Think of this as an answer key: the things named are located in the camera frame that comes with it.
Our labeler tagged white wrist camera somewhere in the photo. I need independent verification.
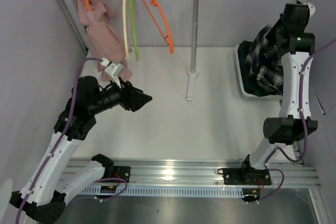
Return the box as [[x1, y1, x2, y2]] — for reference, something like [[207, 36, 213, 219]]
[[101, 58, 126, 88], [297, 0, 316, 17]]

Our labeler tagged plaid green white skirt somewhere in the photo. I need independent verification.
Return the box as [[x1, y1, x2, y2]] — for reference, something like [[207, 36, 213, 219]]
[[244, 25, 284, 97]]

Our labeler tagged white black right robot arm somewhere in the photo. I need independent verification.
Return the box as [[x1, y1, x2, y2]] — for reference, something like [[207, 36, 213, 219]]
[[239, 3, 318, 184]]

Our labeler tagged green plastic hanger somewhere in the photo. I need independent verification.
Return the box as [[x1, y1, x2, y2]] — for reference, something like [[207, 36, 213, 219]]
[[129, 0, 140, 60]]

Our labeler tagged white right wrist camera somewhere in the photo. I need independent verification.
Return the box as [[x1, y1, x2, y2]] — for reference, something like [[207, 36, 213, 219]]
[[297, 0, 316, 17]]

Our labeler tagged pink pleated skirt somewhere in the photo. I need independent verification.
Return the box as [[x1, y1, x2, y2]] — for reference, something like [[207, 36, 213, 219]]
[[77, 0, 128, 67]]

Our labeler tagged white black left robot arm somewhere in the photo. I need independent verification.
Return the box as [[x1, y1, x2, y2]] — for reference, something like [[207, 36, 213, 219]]
[[9, 76, 152, 223]]

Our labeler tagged white perforated laundry basket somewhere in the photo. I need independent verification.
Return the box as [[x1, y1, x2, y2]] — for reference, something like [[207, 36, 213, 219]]
[[235, 40, 281, 101]]

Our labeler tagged orange plastic hanger on rack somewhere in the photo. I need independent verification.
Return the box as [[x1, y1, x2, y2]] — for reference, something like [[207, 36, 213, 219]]
[[142, 0, 174, 54]]

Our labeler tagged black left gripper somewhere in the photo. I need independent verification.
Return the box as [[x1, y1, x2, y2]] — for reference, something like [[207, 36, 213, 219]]
[[89, 75, 152, 115]]

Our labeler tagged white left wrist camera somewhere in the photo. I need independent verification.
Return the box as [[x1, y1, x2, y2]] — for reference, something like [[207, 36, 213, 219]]
[[101, 58, 126, 88]]

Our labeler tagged white slotted cable duct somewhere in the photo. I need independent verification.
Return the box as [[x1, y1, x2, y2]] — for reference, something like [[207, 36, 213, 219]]
[[79, 185, 244, 198]]

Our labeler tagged cream plastic hanger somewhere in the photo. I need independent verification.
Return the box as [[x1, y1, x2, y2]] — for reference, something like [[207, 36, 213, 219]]
[[122, 0, 130, 60]]

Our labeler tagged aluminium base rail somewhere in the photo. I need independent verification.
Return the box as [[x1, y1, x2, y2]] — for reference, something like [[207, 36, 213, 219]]
[[60, 155, 322, 189]]

